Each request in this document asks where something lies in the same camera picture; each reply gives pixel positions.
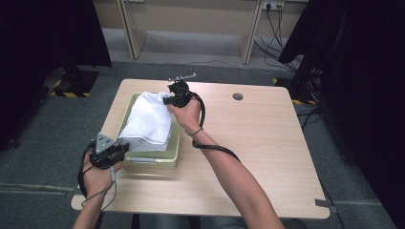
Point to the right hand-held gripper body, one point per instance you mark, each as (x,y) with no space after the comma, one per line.
(181,95)

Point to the pale yellow plastic basket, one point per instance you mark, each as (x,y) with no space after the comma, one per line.
(153,162)

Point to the long beige desk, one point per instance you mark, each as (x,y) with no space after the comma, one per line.
(191,19)

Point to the dark wristband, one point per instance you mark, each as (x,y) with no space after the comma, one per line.
(196,132)

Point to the black stand base hazard tape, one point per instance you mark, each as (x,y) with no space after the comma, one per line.
(299,92)
(79,82)

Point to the black curtain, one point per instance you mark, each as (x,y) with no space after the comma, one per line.
(47,31)
(366,95)

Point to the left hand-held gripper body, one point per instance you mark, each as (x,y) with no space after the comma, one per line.
(103,143)

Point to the person's right hand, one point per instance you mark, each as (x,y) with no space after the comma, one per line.
(189,117)

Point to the white wall socket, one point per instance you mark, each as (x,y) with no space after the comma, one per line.
(273,4)

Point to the black caster wheel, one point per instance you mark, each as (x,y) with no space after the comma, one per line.
(14,143)

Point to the white shirt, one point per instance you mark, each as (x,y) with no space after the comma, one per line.
(148,120)

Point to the person's left hand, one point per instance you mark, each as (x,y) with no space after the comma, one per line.
(98,181)

